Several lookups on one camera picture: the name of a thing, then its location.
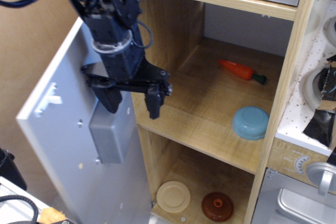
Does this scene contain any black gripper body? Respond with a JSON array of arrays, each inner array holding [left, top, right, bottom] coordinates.
[[81, 35, 172, 95]]

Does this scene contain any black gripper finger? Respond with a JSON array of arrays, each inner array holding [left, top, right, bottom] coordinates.
[[145, 83, 172, 120], [93, 87, 122, 113]]

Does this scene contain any grey fridge door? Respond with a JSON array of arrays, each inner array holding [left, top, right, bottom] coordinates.
[[16, 19, 151, 223]]

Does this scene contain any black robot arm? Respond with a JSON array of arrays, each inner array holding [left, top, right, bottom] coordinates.
[[1, 0, 172, 119]]

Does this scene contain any silver ice dispenser panel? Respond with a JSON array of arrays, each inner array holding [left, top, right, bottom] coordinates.
[[89, 99, 135, 164]]

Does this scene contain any orange toy carrot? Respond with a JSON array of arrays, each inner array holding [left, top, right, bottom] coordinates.
[[218, 59, 267, 85]]

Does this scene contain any teal toy bowl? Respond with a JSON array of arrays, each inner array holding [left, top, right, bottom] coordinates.
[[232, 106, 269, 141]]

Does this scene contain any beige toy plate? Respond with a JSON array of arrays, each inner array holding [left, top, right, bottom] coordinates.
[[156, 180, 191, 213]]

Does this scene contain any brown toy lid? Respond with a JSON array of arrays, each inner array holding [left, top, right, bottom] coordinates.
[[201, 192, 234, 222]]

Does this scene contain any orange tape piece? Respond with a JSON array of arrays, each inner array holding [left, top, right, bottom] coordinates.
[[38, 207, 67, 224]]

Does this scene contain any grey oven door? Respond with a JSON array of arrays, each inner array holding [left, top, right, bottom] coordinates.
[[251, 168, 335, 223]]

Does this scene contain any torn black burner piece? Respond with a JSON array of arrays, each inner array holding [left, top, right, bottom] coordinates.
[[302, 56, 335, 147]]

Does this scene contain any white speckled stove top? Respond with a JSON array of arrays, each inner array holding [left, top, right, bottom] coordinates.
[[275, 0, 335, 156]]

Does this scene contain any silver oven knob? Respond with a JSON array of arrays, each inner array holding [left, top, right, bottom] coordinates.
[[306, 162, 335, 197]]

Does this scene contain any wooden fridge cabinet frame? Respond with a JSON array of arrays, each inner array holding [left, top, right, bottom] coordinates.
[[132, 0, 314, 223]]

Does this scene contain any black braided cable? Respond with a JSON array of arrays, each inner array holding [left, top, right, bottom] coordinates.
[[0, 194, 40, 224]]

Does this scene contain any aluminium rail base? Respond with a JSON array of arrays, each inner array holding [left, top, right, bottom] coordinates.
[[0, 175, 71, 224]]

